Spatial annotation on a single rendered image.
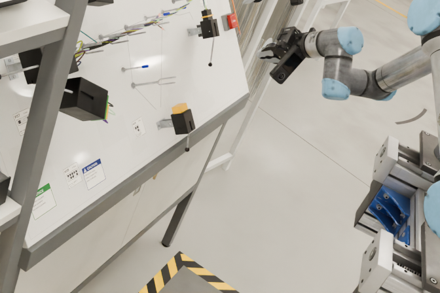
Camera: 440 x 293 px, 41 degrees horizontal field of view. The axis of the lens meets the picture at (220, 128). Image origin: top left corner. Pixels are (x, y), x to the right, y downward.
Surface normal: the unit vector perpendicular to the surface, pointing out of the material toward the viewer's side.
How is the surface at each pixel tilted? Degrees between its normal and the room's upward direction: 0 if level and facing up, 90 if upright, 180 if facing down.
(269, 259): 0
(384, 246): 0
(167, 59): 52
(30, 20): 0
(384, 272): 90
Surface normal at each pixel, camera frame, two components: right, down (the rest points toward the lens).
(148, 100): 0.87, -0.07
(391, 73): -0.85, 0.21
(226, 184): 0.35, -0.79
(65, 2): -0.44, 0.33
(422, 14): -0.89, -0.26
